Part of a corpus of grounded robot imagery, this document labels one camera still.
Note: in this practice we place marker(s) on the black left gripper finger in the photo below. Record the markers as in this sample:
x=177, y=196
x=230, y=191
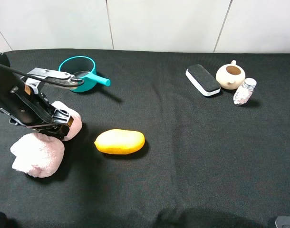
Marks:
x=62, y=121

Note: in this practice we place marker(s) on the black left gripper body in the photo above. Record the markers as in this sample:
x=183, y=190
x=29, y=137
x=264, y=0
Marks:
x=25, y=107

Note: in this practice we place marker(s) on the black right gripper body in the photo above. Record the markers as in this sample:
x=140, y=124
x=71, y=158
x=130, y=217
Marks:
x=282, y=222

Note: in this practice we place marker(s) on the pink towel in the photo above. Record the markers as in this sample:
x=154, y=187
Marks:
x=39, y=155

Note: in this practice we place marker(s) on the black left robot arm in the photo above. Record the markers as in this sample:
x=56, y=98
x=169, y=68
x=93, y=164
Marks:
x=7, y=75

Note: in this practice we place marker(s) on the yellow mango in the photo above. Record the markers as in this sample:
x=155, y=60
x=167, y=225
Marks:
x=119, y=142

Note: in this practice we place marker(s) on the teal plastic saucepan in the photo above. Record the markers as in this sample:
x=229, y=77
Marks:
x=83, y=67

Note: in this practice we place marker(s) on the black table cloth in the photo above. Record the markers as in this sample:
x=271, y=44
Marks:
x=206, y=163

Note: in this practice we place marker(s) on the glass bottle of pink pills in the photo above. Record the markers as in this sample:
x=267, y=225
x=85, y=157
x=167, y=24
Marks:
x=244, y=91

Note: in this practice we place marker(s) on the black white board eraser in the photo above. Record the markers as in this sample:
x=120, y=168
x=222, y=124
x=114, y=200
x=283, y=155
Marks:
x=202, y=80

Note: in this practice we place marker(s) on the beige clay teapot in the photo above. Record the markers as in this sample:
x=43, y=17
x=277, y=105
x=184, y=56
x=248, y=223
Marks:
x=230, y=76

